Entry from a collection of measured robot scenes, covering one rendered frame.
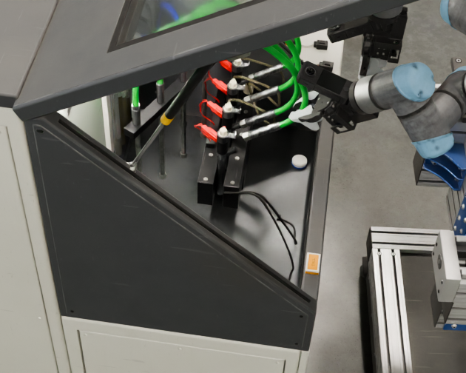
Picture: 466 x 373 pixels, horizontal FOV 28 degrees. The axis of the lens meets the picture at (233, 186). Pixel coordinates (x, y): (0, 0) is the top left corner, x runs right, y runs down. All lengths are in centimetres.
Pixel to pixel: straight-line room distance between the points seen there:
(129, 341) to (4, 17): 84
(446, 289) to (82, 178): 84
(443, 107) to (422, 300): 122
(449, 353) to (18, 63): 170
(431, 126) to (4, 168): 82
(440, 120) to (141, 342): 88
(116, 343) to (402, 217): 151
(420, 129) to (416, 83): 10
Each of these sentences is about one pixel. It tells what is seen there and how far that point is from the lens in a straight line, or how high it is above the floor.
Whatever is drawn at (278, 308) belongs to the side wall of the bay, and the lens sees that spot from 201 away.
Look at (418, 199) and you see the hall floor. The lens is 352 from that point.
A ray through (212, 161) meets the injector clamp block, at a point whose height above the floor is 98.
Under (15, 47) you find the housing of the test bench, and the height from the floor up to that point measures 150.
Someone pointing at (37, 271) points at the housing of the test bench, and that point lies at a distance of 208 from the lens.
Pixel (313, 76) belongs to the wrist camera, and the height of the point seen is 135.
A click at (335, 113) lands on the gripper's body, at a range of 192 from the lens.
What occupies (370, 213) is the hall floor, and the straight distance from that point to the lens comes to 344.
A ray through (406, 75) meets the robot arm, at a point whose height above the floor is 145.
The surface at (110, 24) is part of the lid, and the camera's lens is 166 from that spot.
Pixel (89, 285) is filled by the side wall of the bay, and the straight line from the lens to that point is 206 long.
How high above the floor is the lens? 264
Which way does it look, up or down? 50 degrees down
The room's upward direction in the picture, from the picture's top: 3 degrees clockwise
